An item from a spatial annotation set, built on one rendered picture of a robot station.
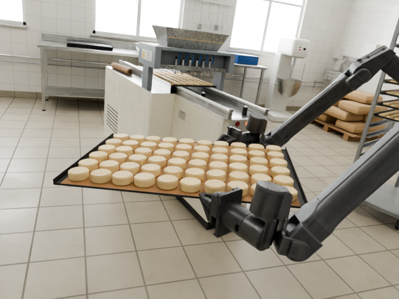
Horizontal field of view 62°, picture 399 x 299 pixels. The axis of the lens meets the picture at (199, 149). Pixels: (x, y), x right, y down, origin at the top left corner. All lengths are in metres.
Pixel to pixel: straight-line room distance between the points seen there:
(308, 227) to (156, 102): 2.07
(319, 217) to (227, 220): 0.18
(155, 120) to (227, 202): 1.98
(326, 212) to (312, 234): 0.05
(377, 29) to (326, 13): 0.97
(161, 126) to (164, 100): 0.21
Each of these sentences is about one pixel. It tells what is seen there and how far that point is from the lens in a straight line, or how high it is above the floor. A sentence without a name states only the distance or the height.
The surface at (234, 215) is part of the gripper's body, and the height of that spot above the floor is 1.00.
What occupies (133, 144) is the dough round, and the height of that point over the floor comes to 0.98.
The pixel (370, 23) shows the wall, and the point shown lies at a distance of 7.06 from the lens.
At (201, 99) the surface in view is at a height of 0.88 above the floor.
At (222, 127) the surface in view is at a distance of 2.09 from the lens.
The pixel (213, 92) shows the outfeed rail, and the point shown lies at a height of 0.88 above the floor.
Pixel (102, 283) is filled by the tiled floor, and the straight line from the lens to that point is 1.99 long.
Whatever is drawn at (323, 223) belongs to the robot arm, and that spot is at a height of 1.04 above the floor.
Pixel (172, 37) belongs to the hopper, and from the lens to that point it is 2.63.
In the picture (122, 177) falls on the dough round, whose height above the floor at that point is 0.98.
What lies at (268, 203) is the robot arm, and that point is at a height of 1.06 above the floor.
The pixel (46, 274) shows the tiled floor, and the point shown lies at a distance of 2.08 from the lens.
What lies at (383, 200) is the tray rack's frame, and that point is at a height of 0.15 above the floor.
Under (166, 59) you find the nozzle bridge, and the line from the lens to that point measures 2.66.
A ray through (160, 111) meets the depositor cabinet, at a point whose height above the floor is 0.70.
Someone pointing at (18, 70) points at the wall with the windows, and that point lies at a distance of 5.73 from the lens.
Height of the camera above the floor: 1.35
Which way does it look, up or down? 20 degrees down
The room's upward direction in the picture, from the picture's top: 8 degrees clockwise
